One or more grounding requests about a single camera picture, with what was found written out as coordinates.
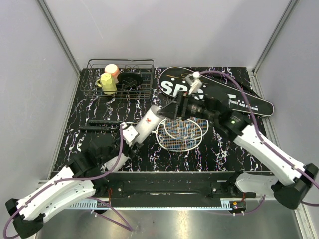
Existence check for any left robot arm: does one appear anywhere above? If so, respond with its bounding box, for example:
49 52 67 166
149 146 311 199
5 133 142 239

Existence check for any white shuttlecock tube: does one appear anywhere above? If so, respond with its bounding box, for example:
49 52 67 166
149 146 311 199
105 105 164 172

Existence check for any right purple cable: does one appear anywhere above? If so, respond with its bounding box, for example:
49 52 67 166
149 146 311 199
196 70 319 207

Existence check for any pink cup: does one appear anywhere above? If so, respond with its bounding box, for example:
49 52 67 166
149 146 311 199
104 64 120 84

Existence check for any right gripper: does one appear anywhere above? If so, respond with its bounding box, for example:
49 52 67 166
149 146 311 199
157 90 218 122

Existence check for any black bowl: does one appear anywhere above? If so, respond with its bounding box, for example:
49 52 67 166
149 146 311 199
118 72 143 90

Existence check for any purple cable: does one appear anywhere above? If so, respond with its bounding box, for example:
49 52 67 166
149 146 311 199
2 125 134 239
196 70 319 207

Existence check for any badminton racket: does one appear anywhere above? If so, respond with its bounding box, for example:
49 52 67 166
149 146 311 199
80 119 208 152
88 117 209 140

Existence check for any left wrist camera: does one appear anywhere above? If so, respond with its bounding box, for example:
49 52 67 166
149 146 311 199
120 123 139 147

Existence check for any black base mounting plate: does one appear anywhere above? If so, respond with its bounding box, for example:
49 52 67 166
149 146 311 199
94 172 257 210

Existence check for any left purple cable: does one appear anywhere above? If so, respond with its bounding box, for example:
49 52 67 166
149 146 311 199
2 125 134 239

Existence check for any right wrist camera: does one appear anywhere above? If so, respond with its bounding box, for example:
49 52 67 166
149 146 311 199
184 72 202 95

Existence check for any black racket bag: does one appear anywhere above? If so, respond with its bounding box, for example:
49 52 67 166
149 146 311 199
158 67 274 117

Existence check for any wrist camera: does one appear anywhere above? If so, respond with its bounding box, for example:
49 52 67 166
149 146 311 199
184 72 202 95
120 123 139 147

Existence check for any wire dish rack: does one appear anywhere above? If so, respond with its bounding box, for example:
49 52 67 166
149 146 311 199
80 59 154 100

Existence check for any yellow-green mug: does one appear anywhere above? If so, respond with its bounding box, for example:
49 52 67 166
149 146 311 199
96 73 117 95

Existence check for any marble pattern table mat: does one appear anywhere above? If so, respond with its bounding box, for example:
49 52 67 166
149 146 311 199
59 66 278 173

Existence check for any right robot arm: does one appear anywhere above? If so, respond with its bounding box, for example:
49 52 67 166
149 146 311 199
156 91 319 210

